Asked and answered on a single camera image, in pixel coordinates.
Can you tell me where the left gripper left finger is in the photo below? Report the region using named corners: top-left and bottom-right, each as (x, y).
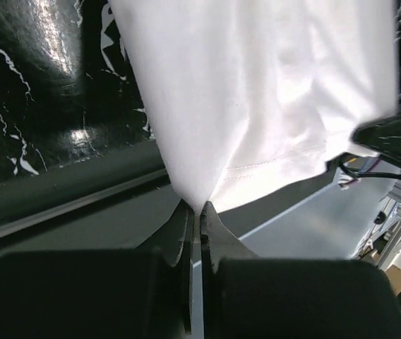
top-left (136, 204), bottom-right (196, 335)

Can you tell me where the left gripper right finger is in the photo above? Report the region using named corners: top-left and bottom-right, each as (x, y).
top-left (200, 201), bottom-right (258, 338)

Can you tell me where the white t shirt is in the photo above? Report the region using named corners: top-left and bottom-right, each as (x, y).
top-left (110, 1), bottom-right (398, 213)

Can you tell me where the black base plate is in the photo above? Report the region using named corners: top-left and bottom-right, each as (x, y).
top-left (0, 141), bottom-right (339, 262)

